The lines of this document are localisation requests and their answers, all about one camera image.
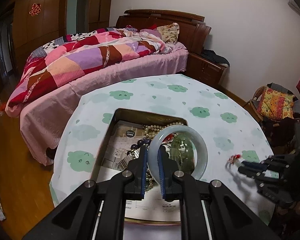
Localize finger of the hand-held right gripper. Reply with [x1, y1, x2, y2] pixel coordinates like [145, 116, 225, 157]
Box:
[237, 166, 294, 204]
[241, 154, 292, 172]

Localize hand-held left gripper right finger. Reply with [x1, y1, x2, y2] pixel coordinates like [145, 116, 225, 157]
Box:
[158, 146, 282, 240]

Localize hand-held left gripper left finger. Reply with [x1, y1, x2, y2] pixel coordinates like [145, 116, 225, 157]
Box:
[22, 146, 148, 240]

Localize small red white charm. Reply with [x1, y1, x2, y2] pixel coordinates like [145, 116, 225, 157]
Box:
[227, 154, 242, 164]

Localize green translucent bangle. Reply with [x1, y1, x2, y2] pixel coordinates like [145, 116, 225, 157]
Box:
[170, 134, 198, 174]

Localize purple bead bracelet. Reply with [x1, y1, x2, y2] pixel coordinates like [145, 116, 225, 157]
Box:
[126, 139, 152, 155]

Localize pearl necklace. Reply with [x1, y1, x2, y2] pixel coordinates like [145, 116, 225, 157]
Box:
[142, 122, 185, 140]

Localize pale jade bangle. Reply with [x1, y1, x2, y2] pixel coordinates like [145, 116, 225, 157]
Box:
[147, 125, 208, 183]

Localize pink tin box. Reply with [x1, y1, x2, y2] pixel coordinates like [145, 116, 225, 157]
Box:
[91, 107, 208, 227]

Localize dark brown garment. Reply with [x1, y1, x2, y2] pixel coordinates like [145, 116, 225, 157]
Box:
[261, 117, 300, 147]

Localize printed paper sheet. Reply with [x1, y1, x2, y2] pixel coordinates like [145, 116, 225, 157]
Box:
[101, 120, 182, 222]

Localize orange patterned cushion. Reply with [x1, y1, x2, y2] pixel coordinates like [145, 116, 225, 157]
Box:
[257, 87, 295, 122]

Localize wicker chair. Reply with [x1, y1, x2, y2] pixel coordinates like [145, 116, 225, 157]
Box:
[244, 82, 300, 130]

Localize cloud print tablecloth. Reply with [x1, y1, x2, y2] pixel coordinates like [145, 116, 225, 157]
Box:
[49, 74, 275, 227]

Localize bed with patchwork quilt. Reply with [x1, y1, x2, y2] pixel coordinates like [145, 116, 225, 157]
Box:
[5, 47, 189, 167]

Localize wooden nightstand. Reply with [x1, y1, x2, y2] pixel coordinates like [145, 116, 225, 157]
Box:
[185, 52, 228, 87]

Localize dark clothes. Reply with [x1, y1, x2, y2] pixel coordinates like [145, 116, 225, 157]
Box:
[201, 49, 230, 67]

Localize pale floral bedding bundle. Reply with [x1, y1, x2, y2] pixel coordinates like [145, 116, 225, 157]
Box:
[125, 29, 170, 54]

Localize patchwork quilt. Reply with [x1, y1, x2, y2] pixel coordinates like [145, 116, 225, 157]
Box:
[5, 27, 165, 110]

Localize floral pillow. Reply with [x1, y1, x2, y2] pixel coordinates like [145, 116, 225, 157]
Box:
[156, 23, 180, 43]

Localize wooden headboard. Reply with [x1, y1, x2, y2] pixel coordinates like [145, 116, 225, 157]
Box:
[115, 9, 212, 54]

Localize wooden wardrobe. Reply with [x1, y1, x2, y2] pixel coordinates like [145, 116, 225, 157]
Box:
[0, 0, 115, 90]

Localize red paper decoration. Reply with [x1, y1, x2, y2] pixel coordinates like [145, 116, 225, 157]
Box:
[29, 3, 42, 16]

